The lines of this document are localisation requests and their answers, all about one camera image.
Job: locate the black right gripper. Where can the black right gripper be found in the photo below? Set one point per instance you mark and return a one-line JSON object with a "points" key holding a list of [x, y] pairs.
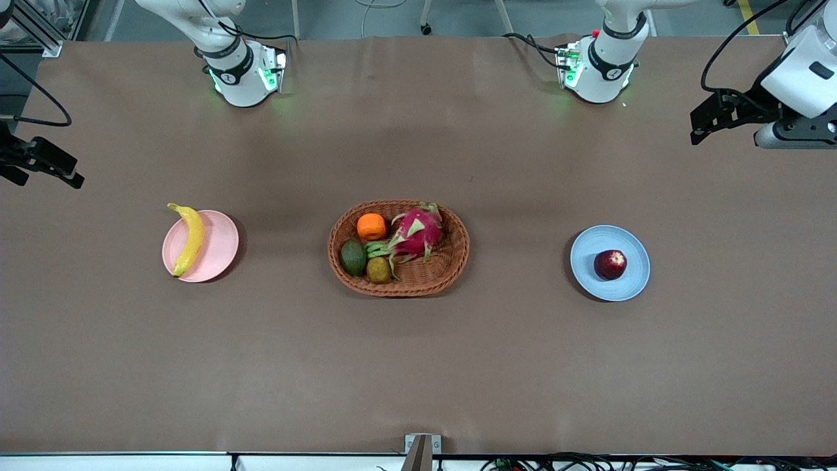
{"points": [[14, 156]]}

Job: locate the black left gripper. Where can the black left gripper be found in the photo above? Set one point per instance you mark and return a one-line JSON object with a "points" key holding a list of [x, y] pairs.
{"points": [[747, 107]]}

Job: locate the red apple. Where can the red apple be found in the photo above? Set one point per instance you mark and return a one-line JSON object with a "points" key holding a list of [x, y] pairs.
{"points": [[610, 264]]}

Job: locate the yellow banana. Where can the yellow banana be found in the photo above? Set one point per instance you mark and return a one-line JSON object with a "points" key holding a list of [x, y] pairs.
{"points": [[193, 239]]}

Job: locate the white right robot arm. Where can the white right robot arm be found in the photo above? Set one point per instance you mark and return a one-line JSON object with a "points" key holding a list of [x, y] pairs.
{"points": [[242, 78]]}

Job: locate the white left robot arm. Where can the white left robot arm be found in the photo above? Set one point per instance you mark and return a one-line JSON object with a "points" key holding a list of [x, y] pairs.
{"points": [[605, 65]]}

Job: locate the blue round plate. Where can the blue round plate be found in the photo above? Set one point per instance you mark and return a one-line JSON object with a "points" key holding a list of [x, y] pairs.
{"points": [[588, 278]]}

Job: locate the pink round plate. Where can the pink round plate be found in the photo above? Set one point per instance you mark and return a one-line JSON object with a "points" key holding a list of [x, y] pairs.
{"points": [[219, 247]]}

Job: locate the table cover sheet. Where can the table cover sheet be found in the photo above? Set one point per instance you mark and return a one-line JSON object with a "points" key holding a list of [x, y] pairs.
{"points": [[131, 360]]}

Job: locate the metal stand leg with caster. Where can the metal stand leg with caster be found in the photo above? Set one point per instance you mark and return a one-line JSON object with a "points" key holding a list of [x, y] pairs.
{"points": [[426, 16]]}

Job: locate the pink dragon fruit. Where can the pink dragon fruit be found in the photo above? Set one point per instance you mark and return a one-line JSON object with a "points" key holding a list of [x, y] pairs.
{"points": [[416, 232]]}

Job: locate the brown wicker basket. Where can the brown wicker basket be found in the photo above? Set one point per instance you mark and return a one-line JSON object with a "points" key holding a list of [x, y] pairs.
{"points": [[425, 279]]}

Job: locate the green avocado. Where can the green avocado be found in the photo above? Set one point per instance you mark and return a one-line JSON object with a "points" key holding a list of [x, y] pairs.
{"points": [[353, 257]]}

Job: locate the orange fruit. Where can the orange fruit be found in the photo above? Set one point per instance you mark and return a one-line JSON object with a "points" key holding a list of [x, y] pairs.
{"points": [[371, 226]]}

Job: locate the brown kiwi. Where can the brown kiwi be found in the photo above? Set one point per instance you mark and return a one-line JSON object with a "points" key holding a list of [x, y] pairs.
{"points": [[378, 270]]}

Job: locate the aluminium frame profile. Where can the aluminium frame profile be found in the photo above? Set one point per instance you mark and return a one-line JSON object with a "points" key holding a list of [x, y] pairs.
{"points": [[36, 33]]}

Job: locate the white table edge rail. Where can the white table edge rail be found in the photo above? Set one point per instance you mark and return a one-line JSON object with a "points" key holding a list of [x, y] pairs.
{"points": [[98, 462]]}

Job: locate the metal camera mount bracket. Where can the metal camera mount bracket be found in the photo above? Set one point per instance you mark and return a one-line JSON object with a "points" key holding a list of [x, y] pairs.
{"points": [[422, 451]]}

